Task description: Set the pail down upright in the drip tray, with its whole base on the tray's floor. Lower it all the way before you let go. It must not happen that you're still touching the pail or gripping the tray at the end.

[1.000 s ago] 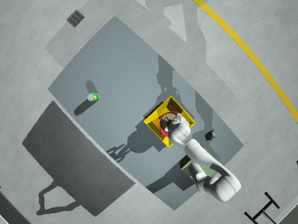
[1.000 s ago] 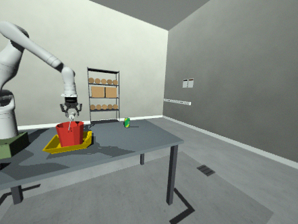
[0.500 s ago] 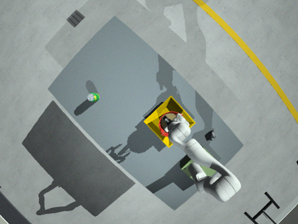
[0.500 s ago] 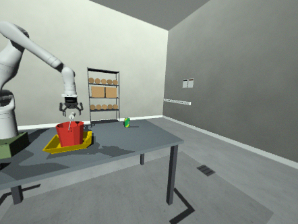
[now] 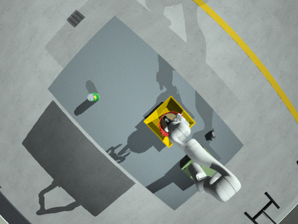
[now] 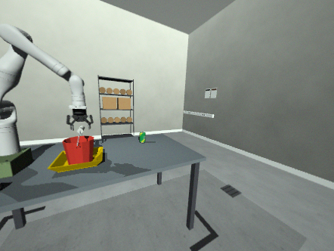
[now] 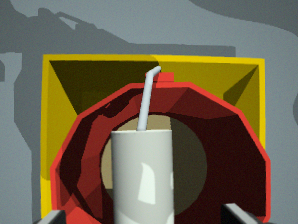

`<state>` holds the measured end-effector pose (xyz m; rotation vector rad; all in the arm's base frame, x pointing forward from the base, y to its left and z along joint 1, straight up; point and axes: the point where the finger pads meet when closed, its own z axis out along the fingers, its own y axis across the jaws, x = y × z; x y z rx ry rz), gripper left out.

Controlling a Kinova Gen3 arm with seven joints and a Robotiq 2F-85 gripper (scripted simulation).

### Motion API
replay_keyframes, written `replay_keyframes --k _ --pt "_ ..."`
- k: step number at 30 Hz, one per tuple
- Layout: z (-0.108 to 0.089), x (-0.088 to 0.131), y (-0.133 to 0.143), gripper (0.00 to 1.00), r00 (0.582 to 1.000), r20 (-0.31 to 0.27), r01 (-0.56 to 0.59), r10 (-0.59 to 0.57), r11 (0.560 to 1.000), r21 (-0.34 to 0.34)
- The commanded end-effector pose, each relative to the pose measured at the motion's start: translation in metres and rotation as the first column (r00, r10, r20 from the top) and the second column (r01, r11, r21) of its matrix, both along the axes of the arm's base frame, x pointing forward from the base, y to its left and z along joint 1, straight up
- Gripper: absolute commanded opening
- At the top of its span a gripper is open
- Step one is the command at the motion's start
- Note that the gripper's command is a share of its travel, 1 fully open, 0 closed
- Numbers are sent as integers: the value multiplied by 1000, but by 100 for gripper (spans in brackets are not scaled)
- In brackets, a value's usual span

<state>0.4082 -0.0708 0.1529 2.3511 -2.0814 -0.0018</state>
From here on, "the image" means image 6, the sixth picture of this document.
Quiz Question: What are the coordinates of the green and yellow drink can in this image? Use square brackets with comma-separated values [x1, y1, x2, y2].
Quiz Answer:
[140, 131, 146, 143]

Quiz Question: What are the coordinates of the yellow tray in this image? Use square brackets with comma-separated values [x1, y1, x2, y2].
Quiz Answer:
[48, 147, 103, 172]

